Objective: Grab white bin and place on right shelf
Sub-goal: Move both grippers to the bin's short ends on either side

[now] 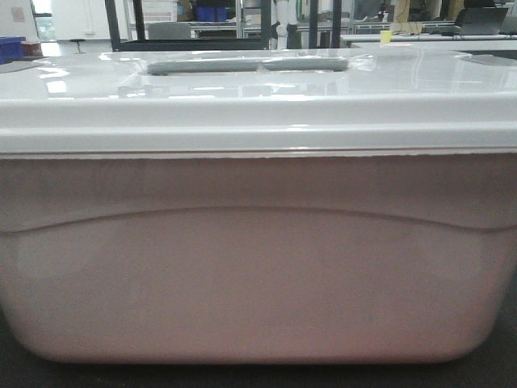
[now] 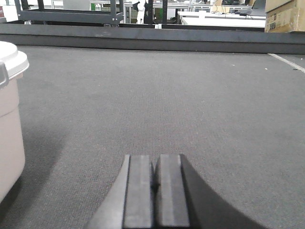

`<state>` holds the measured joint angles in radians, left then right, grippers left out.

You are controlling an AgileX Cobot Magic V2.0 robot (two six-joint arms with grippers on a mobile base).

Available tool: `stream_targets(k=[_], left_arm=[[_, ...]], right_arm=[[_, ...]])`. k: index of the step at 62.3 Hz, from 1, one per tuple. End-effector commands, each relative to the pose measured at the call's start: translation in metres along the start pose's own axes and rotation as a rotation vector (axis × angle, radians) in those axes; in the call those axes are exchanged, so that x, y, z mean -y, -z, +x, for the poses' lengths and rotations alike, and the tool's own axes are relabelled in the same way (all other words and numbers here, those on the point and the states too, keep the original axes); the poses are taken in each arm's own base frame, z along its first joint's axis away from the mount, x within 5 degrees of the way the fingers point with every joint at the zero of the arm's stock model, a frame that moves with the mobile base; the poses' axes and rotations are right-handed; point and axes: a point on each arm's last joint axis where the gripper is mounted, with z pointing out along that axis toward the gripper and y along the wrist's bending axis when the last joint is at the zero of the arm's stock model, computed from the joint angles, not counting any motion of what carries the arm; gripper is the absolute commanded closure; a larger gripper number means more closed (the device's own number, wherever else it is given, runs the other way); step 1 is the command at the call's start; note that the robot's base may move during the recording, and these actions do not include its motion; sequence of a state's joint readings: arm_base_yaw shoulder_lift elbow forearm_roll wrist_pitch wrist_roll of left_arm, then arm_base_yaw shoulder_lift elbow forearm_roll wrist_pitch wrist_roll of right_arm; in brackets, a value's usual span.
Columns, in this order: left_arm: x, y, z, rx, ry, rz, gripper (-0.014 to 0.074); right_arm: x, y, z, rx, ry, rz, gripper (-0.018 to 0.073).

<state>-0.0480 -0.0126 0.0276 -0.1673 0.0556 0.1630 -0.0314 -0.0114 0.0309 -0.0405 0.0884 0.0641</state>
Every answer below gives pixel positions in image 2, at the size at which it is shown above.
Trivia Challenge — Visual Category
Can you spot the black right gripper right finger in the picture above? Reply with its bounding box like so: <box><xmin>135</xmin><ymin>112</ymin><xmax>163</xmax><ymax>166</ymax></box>
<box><xmin>155</xmin><ymin>154</ymin><xmax>264</xmax><ymax>229</ymax></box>

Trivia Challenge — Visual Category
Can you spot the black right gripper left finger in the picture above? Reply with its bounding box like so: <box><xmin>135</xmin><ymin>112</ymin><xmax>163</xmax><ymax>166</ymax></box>
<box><xmin>85</xmin><ymin>155</ymin><xmax>154</xmax><ymax>229</ymax></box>

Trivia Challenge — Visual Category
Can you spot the white lidded plastic bin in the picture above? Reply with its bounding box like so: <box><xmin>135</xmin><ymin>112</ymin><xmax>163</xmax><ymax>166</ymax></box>
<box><xmin>0</xmin><ymin>41</ymin><xmax>29</xmax><ymax>201</ymax></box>

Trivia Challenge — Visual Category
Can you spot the white office desk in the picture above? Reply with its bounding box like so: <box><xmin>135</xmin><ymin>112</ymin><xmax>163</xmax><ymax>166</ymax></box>
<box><xmin>178</xmin><ymin>10</ymin><xmax>265</xmax><ymax>29</ymax></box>

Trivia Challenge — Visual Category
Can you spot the cardboard box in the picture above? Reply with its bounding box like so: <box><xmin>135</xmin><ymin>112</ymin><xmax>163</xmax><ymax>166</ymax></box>
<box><xmin>264</xmin><ymin>0</ymin><xmax>305</xmax><ymax>33</ymax></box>

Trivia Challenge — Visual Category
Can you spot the dark metal platform rail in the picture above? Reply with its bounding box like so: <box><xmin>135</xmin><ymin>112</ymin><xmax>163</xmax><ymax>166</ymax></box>
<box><xmin>0</xmin><ymin>23</ymin><xmax>305</xmax><ymax>55</ymax></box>

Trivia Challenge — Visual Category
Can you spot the black metal cart frame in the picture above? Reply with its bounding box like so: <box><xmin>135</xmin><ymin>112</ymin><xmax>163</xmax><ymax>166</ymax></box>
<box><xmin>15</xmin><ymin>0</ymin><xmax>124</xmax><ymax>27</ymax></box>

